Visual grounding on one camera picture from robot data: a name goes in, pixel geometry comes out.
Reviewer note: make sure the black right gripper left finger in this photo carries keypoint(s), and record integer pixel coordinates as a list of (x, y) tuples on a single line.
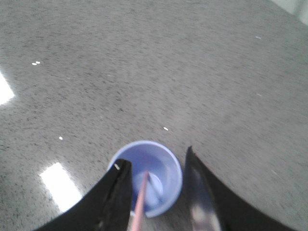
[(106, 207)]

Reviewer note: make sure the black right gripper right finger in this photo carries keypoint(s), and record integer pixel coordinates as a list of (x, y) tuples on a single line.
[(215, 207)]

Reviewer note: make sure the pink chopstick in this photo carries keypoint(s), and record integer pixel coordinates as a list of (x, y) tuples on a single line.
[(139, 207)]

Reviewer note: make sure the blue plastic cup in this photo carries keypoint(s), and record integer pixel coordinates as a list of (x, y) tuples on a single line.
[(165, 175)]

